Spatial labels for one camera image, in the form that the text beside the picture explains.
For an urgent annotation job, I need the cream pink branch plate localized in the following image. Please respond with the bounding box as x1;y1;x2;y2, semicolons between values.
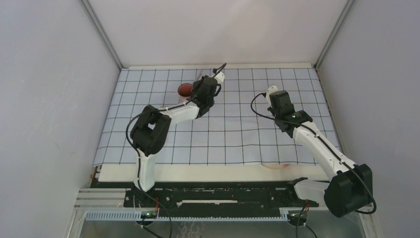
262;164;290;170

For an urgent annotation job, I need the white slotted cable duct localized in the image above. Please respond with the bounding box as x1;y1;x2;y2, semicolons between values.
84;210;291;222

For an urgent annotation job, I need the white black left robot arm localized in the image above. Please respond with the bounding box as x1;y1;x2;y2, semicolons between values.
126;72;225;207

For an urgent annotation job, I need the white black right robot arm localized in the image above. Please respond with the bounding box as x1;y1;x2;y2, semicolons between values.
265;86;377;218

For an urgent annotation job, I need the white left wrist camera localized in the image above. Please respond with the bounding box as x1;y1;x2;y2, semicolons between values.
212;72;225;84

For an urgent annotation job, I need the pink patterned mug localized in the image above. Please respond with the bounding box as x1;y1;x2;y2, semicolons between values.
177;83;193;103

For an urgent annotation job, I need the white checked tablecloth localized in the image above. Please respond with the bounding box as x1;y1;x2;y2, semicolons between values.
93;68;339;166

